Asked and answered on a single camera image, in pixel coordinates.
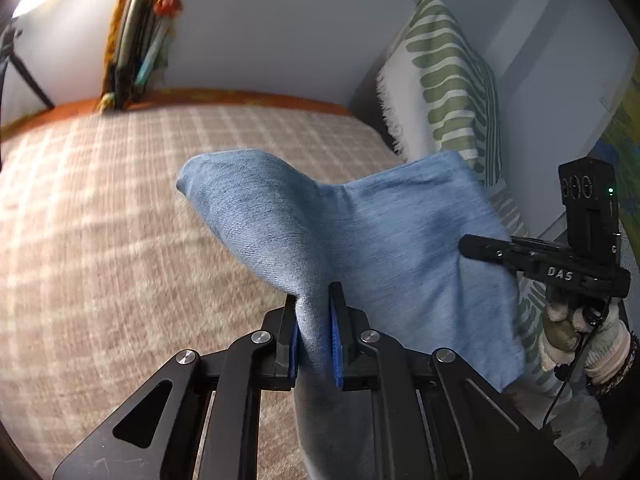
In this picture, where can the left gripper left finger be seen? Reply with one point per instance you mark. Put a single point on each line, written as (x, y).
(285, 361)

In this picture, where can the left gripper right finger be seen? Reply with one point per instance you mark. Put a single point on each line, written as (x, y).
(342, 335)

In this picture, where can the light blue denim pants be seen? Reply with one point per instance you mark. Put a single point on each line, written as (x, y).
(391, 240)

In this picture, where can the right hand in white glove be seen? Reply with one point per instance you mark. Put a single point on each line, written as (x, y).
(603, 352)

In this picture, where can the beige plaid bed sheet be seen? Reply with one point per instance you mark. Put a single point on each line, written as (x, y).
(106, 269)

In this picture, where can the folded tripod with colourful cloth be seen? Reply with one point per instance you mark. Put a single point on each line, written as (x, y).
(135, 45)

